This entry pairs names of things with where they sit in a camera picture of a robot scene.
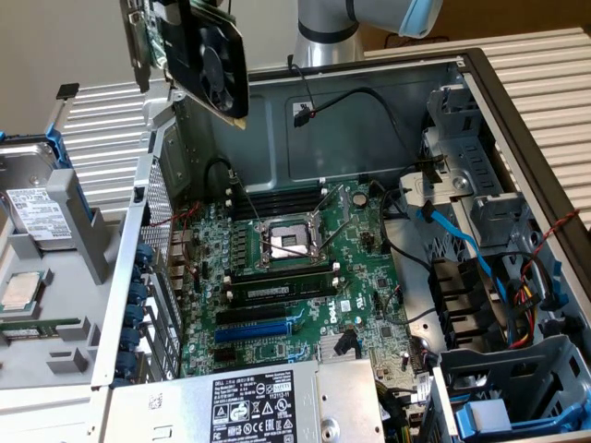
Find black fan graphics card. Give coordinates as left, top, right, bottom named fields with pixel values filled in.
left=118, top=0, right=251, bottom=134

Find CPU socket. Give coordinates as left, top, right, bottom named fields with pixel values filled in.
left=256, top=216, right=330, bottom=269

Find black RAM slot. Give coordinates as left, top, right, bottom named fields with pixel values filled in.
left=230, top=193, right=327, bottom=207
left=232, top=200, right=324, bottom=218
left=229, top=180, right=326, bottom=193
left=222, top=261, right=344, bottom=285
left=229, top=186, right=326, bottom=199

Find socket locking lever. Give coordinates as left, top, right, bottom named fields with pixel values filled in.
left=320, top=215, right=355, bottom=255
left=311, top=183, right=345, bottom=218

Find silver socket cover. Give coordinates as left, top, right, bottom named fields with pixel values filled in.
left=335, top=183, right=356, bottom=223

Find green motherboard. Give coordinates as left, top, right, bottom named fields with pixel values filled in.
left=177, top=177, right=433, bottom=384

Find open PC case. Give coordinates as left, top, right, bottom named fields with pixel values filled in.
left=90, top=45, right=591, bottom=443

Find long black expansion slot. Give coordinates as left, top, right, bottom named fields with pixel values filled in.
left=215, top=304, right=288, bottom=327

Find blue expansion slot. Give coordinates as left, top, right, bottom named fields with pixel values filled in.
left=212, top=321, right=292, bottom=343

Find black loose connector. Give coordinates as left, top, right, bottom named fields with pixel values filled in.
left=332, top=328, right=361, bottom=359

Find silver chipset heat sink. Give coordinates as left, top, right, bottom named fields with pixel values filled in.
left=318, top=332, right=366, bottom=362

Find blue retention clip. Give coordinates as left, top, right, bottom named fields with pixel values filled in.
left=135, top=242, right=156, bottom=271
left=126, top=303, right=148, bottom=329
left=120, top=326, right=143, bottom=354
left=128, top=280, right=150, bottom=308
left=115, top=350, right=139, bottom=378

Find silver disk bay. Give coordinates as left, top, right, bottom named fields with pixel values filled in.
left=397, top=85, right=545, bottom=265

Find silver power supply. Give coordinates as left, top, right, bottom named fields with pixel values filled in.
left=108, top=358, right=387, bottom=443

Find grey parts rack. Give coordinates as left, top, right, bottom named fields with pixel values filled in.
left=0, top=168, right=127, bottom=389

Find blue disk caddy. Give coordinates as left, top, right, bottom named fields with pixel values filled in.
left=0, top=127, right=71, bottom=173
left=454, top=400, right=591, bottom=438

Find grey disk bay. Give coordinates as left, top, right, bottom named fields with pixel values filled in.
left=431, top=334, right=591, bottom=443

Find silver hard disk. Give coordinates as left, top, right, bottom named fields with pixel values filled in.
left=0, top=141, right=78, bottom=253

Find silver CPU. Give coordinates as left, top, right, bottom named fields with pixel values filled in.
left=0, top=270, right=42, bottom=313

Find black sleeved power cable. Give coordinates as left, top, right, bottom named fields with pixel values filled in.
left=292, top=86, right=424, bottom=165

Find thin red wire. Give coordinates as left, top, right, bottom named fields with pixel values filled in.
left=141, top=201, right=202, bottom=230

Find thin black wire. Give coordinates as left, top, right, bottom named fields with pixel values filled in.
left=286, top=54, right=315, bottom=110

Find black flat strap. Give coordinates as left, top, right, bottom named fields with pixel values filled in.
left=414, top=155, right=450, bottom=185

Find blue SATA cable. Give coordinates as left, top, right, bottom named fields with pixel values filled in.
left=416, top=201, right=504, bottom=301

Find black power supply cables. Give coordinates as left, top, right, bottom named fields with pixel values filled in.
left=376, top=385, right=433, bottom=443

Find red yellow wire bundle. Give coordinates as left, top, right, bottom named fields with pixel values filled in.
left=505, top=279, right=542, bottom=350

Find thick black cable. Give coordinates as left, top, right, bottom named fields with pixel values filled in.
left=493, top=251, right=572, bottom=317

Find aluminium post with black cap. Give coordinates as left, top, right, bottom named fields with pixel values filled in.
left=44, top=82, right=80, bottom=139

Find red black twisted wire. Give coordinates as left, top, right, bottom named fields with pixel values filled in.
left=537, top=208, right=582, bottom=244

